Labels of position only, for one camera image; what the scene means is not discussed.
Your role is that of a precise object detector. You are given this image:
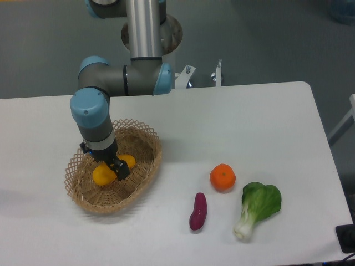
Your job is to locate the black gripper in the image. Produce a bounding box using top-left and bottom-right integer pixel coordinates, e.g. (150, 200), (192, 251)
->
(79, 141), (130, 181)

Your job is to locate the yellow toy mango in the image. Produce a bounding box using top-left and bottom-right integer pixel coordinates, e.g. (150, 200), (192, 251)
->
(92, 154), (136, 186)

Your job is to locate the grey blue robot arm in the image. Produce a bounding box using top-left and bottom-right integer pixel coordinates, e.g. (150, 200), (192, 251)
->
(70, 1), (173, 180)

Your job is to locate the woven wicker basket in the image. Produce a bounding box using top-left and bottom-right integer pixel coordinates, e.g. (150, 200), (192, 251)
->
(64, 119), (162, 213)

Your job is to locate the purple toy sweet potato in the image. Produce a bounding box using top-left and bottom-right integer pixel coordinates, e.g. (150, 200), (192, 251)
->
(189, 192), (207, 231)

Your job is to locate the orange toy tangerine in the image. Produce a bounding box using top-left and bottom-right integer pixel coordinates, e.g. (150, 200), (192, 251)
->
(210, 163), (236, 191)

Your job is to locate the green toy bok choy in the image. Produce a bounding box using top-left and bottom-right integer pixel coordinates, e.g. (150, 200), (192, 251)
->
(233, 182), (282, 241)

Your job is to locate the white furniture leg right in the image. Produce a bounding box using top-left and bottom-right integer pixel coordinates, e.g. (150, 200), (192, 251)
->
(327, 94), (354, 147)

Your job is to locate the black device at table edge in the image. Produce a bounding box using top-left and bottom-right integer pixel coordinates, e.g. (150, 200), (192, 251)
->
(335, 224), (354, 254)

